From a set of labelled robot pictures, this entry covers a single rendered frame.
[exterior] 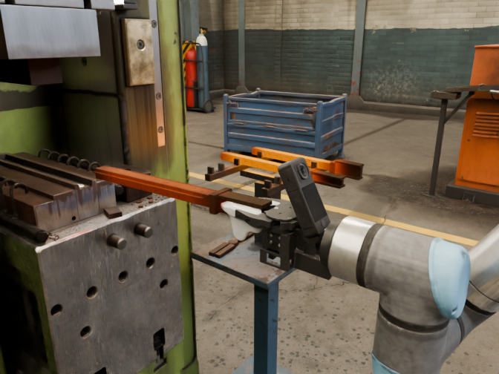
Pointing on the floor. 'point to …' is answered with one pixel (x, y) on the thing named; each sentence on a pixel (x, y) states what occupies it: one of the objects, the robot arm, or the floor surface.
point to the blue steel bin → (285, 122)
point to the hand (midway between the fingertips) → (230, 200)
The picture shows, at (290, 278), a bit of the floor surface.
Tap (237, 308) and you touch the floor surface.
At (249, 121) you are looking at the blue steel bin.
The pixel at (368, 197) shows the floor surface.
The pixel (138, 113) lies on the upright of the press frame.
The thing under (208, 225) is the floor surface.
